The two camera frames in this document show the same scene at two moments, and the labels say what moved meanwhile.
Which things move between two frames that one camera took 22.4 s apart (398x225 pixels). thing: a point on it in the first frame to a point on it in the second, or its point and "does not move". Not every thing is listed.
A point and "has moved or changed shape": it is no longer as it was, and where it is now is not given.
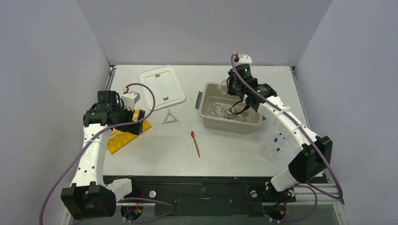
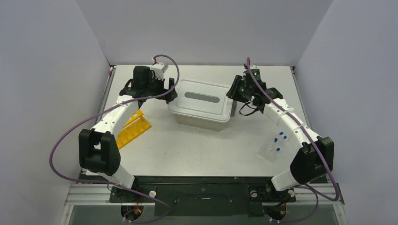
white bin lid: (165, 83) has moved or changed shape
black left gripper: (120, 108) to (161, 83)
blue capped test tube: (280, 133) does not move
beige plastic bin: (223, 113) to (186, 121)
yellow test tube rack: (118, 138) does not move
